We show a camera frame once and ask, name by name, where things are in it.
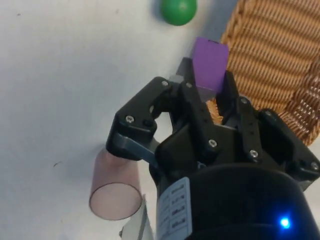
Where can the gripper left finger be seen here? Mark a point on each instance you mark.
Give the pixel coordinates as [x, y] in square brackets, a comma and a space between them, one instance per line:
[140, 112]

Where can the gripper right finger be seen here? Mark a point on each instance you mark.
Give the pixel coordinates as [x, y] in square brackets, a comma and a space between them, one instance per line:
[250, 125]

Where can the purple triangular block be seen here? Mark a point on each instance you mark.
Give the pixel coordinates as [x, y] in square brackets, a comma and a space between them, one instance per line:
[210, 65]

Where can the brown wicker basket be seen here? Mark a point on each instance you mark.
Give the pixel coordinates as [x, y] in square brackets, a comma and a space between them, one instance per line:
[272, 57]

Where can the see-through pink cup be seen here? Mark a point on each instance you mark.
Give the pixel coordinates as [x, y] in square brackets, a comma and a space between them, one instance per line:
[115, 190]

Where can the green ball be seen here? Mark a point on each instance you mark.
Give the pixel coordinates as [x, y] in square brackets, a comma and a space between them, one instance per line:
[178, 11]

